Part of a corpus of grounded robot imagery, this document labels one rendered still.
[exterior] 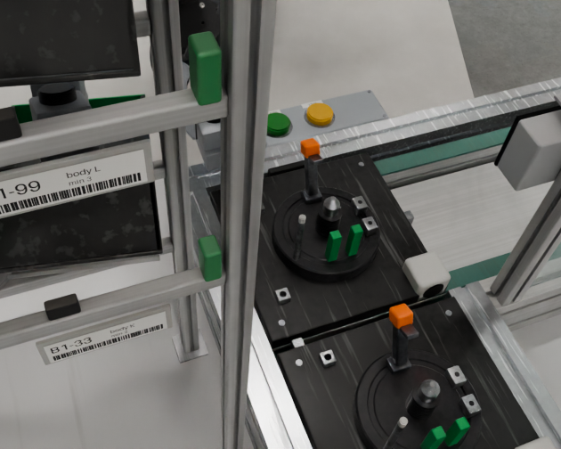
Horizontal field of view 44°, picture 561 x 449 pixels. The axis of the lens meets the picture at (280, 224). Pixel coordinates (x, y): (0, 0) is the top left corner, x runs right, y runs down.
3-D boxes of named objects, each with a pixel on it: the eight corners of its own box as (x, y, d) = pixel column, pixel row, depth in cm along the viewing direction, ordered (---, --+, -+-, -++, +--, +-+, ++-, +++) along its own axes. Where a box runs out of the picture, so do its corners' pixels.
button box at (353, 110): (246, 142, 109) (247, 114, 104) (364, 115, 115) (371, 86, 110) (261, 175, 105) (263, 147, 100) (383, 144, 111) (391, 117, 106)
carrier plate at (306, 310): (209, 200, 95) (209, 190, 94) (365, 160, 102) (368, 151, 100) (271, 349, 83) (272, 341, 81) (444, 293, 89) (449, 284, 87)
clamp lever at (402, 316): (387, 358, 78) (388, 306, 74) (402, 353, 78) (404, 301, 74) (402, 379, 75) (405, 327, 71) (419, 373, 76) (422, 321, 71)
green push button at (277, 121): (259, 124, 104) (259, 114, 103) (283, 118, 105) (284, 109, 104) (268, 142, 102) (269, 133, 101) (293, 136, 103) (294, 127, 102)
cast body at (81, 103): (38, 158, 61) (23, 81, 58) (88, 149, 63) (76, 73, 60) (54, 195, 55) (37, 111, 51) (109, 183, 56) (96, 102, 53)
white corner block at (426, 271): (397, 274, 90) (404, 257, 87) (427, 265, 91) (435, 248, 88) (414, 305, 88) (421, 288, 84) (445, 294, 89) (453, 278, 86)
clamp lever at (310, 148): (302, 191, 91) (299, 140, 87) (315, 187, 92) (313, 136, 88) (313, 204, 89) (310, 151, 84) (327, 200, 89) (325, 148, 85)
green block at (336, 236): (324, 255, 86) (329, 232, 82) (332, 252, 87) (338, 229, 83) (328, 262, 86) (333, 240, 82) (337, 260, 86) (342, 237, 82)
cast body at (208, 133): (191, 130, 82) (186, 90, 76) (226, 120, 83) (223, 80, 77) (213, 185, 78) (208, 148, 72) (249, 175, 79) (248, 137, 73)
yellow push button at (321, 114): (302, 114, 106) (303, 104, 105) (325, 109, 107) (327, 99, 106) (312, 132, 104) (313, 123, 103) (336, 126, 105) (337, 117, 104)
